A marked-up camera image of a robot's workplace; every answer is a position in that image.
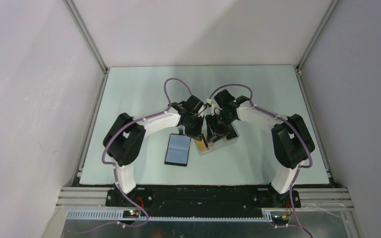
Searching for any aluminium frame post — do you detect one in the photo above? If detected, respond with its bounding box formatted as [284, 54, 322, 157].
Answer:
[296, 0, 340, 75]
[62, 0, 109, 73]

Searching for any orange credit card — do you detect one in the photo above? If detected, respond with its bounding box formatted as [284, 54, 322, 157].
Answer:
[194, 134, 211, 155]

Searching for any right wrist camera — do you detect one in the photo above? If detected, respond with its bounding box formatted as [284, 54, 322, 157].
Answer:
[210, 103, 221, 116]

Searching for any right controller board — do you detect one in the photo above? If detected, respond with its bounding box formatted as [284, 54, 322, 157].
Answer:
[271, 215, 290, 228]

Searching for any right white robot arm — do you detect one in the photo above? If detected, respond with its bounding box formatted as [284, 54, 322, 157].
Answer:
[205, 89, 315, 207]

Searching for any right aluminium frame post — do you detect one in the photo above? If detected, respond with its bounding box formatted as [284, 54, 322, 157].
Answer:
[296, 0, 340, 75]

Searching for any controller board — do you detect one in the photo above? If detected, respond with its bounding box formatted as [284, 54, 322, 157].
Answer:
[122, 210, 140, 219]
[271, 215, 290, 228]

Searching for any black card holder wallet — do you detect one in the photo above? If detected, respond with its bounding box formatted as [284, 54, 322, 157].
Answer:
[164, 128, 191, 167]

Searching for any black credit card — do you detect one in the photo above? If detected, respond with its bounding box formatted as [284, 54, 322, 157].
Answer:
[225, 124, 239, 142]

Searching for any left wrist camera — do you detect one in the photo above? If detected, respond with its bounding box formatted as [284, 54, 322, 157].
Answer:
[202, 103, 212, 113]

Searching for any clear plastic card tray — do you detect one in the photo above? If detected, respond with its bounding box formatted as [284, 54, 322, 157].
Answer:
[192, 124, 239, 154]

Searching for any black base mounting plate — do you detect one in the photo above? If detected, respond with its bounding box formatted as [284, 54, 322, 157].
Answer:
[105, 185, 301, 219]

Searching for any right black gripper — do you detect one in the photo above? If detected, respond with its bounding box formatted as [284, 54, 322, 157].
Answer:
[205, 113, 235, 144]

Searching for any left aluminium frame post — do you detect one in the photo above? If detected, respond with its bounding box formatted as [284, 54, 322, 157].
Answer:
[62, 0, 109, 73]

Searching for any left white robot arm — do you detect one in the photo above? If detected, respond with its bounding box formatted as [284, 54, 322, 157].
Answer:
[101, 95, 204, 207]

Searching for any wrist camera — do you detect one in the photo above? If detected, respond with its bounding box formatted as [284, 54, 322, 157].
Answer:
[210, 103, 221, 116]
[202, 103, 212, 113]

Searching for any left controller board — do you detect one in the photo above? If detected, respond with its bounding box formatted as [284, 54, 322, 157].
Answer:
[122, 210, 140, 219]

